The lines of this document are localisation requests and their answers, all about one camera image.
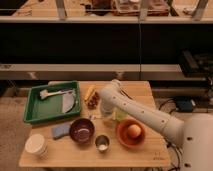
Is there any green lettuce toy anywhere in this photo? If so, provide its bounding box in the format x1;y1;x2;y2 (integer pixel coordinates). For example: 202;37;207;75
115;108;127;121

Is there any small metal cup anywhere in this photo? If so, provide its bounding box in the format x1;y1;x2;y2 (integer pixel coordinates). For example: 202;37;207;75
95;135;110;152

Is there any wooden board table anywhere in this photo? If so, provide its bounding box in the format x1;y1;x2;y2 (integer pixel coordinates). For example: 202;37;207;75
18;80;172;168

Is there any brown grape cluster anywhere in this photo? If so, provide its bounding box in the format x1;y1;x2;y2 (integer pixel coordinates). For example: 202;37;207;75
87;92;100;109

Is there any black box on shelf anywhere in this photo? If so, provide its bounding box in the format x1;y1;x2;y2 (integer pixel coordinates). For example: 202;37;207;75
179;51;213;77

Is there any purple bowl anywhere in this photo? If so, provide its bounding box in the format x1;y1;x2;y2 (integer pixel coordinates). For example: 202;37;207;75
69;118;95;144

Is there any orange bowl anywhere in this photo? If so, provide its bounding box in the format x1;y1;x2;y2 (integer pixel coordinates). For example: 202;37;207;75
116;119;146;148

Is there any grey curved scraper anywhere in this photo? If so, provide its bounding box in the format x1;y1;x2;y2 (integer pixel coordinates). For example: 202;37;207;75
62;93;75;113

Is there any black power adapter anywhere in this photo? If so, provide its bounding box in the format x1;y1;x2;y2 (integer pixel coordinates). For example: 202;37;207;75
175;100;194;112

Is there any blue sponge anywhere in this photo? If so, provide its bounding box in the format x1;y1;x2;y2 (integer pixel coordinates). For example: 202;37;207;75
52;124;70;139

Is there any green plastic tray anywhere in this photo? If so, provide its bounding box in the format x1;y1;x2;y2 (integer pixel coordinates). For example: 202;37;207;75
23;80;81;124

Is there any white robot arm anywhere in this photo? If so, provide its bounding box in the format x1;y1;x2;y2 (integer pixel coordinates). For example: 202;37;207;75
99;80;213;171

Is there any orange egg-shaped ball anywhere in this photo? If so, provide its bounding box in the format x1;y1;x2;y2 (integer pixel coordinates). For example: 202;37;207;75
127;124;141;138

